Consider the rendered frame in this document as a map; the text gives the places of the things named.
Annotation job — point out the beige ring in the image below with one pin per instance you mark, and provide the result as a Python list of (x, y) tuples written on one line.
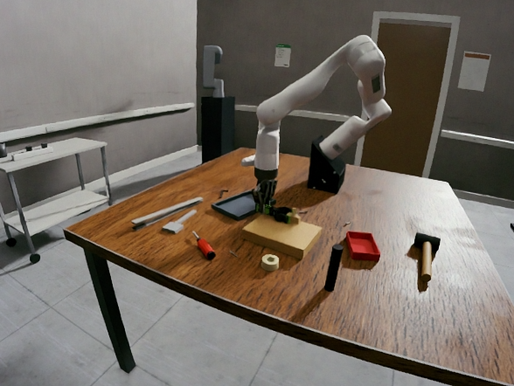
[(269, 262)]

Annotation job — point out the red screwdriver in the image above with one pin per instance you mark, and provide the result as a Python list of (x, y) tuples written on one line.
[(205, 248)]

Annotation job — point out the pale wooden board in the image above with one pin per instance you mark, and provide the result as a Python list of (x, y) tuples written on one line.
[(293, 239)]

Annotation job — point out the red rectangular tray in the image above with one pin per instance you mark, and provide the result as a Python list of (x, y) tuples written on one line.
[(362, 246)]

